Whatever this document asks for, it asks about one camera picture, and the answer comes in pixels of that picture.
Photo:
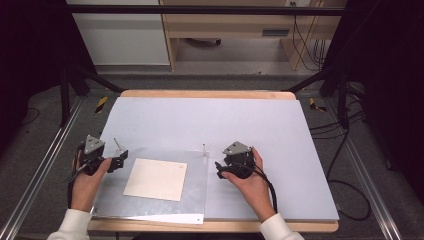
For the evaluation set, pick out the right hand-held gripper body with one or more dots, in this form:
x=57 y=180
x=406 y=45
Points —
x=237 y=151

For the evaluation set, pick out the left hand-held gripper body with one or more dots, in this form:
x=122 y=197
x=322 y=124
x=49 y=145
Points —
x=94 y=146

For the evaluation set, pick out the clear acrylic plate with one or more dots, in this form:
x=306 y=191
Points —
x=196 y=193

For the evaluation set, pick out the person's left hand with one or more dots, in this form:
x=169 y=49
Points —
x=85 y=190

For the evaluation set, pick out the person's right hand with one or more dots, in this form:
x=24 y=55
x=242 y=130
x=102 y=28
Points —
x=255 y=193

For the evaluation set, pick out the pale grey table cover sheet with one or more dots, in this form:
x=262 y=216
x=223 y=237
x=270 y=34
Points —
x=216 y=123

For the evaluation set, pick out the yellow clamp left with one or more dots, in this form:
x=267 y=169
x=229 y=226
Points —
x=101 y=104

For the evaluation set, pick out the yellow clamp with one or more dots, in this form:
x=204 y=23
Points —
x=315 y=105
x=101 y=104

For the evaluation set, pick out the yellow clamp right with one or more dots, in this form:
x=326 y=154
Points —
x=315 y=105

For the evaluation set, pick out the white cabinet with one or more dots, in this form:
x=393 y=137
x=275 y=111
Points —
x=126 y=40

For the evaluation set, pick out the black curtain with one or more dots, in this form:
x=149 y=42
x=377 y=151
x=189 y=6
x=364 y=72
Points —
x=30 y=50
x=390 y=66

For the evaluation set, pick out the light wooden desk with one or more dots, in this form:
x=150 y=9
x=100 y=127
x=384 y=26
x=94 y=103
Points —
x=226 y=25

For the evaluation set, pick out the metal post with screw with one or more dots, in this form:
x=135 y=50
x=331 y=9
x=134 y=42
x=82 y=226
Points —
x=118 y=144

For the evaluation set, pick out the small white post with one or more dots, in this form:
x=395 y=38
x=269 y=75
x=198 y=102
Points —
x=204 y=150

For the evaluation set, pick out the black frame stand leg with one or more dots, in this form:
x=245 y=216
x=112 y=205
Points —
x=342 y=100
x=65 y=100

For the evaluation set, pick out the aluminium floor rail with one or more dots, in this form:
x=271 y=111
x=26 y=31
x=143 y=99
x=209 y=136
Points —
x=366 y=180
x=40 y=173

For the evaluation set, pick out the black frame crossbar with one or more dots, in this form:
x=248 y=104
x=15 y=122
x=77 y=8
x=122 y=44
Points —
x=200 y=10

